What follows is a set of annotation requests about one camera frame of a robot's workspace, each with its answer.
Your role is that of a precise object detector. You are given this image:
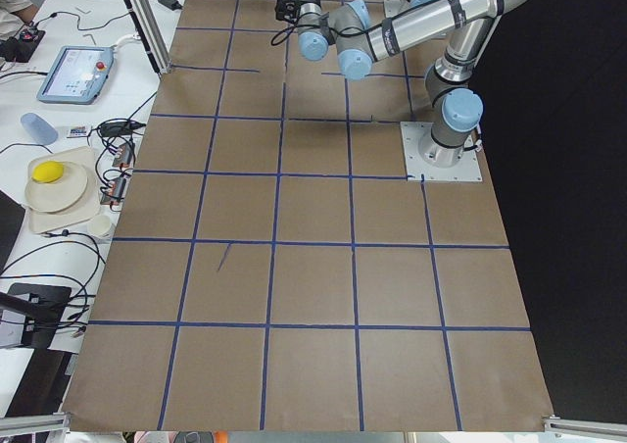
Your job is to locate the white paper cup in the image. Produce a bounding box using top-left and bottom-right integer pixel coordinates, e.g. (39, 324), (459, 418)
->
(87, 215), (116, 241)

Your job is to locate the blue teach pendant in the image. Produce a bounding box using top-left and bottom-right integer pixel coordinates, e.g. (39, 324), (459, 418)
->
(36, 46), (114, 105)

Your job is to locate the beige tray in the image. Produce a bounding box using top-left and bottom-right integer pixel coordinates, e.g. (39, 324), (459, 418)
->
(24, 146), (100, 234)

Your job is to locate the black power adapter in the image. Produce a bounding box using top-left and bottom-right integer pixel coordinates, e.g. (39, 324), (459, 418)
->
(157, 0), (182, 11)

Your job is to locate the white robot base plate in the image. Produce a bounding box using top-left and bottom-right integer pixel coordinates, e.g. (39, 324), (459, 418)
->
(400, 122), (483, 182)

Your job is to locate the black laptop stand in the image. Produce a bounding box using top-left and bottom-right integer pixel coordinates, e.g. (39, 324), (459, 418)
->
(1, 282), (72, 349)

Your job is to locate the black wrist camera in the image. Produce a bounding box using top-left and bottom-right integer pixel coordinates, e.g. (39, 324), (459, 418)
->
(274, 0), (300, 25)

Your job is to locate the aluminium frame post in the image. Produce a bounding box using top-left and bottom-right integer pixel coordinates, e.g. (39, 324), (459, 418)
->
(123, 0), (171, 74)

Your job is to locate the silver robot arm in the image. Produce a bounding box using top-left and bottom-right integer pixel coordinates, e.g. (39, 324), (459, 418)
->
(290, 0), (527, 168)

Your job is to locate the blue plastic cup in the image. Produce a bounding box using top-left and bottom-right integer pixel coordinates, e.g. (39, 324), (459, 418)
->
(21, 113), (58, 145)

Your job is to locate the beige plate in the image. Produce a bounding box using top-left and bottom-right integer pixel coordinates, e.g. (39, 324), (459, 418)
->
(24, 163), (88, 213)

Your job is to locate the yellow lemon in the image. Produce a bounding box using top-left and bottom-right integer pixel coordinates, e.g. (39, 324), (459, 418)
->
(31, 161), (65, 183)

